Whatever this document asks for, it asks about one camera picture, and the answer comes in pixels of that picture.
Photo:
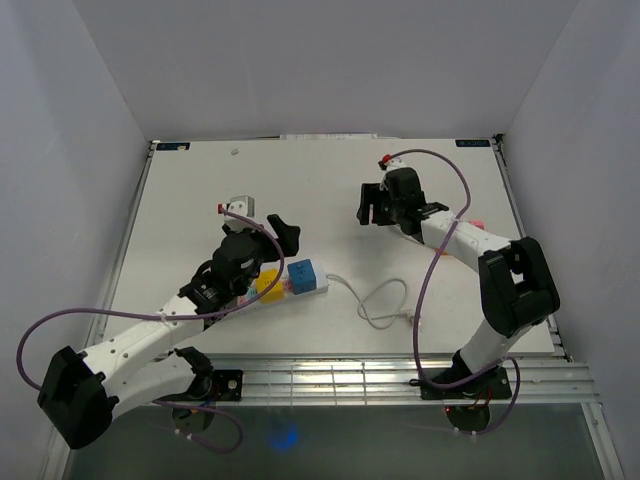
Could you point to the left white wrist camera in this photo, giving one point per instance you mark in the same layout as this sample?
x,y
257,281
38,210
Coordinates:
x,y
237,209

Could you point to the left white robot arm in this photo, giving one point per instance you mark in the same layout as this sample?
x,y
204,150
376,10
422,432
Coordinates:
x,y
83,392

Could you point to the right blue corner label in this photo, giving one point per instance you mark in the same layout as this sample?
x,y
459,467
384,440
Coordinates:
x,y
473,143

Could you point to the white multicolour power strip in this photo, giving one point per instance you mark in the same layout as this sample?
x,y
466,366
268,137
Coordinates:
x,y
322,287

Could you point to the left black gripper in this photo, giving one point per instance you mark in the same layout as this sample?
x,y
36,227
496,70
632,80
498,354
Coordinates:
x,y
287,234

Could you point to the blue cube socket adapter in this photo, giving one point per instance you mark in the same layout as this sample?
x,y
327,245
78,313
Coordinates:
x,y
302,276

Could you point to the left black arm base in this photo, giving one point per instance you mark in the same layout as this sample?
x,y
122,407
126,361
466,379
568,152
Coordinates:
x,y
218,385

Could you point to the left blue corner label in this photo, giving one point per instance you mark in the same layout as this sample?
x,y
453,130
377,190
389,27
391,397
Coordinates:
x,y
172,146

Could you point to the yellow cube socket adapter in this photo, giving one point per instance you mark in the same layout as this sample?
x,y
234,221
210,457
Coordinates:
x,y
270,285

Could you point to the aluminium rail frame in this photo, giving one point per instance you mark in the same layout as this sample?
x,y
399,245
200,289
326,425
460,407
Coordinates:
x,y
300,382

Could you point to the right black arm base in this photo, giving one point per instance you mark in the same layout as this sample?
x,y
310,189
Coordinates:
x,y
446,386

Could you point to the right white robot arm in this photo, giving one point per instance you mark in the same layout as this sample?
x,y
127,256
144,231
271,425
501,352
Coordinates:
x,y
517,290

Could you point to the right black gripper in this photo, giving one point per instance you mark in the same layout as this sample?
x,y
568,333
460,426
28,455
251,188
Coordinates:
x,y
371,194

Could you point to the blue corner label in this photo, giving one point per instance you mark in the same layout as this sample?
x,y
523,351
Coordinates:
x,y
172,146
473,143

